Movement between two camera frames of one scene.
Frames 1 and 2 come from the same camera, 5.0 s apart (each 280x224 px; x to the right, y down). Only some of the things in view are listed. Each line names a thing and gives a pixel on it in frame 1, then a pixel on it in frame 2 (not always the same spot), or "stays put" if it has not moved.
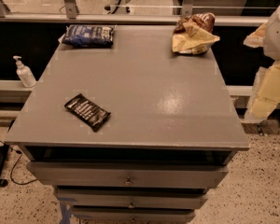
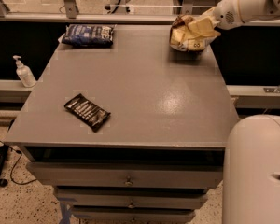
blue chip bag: x=88 y=35 stays put
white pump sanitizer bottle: x=25 y=74 stays put
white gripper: x=279 y=36 -> x=226 y=14
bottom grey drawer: x=131 y=215 stays put
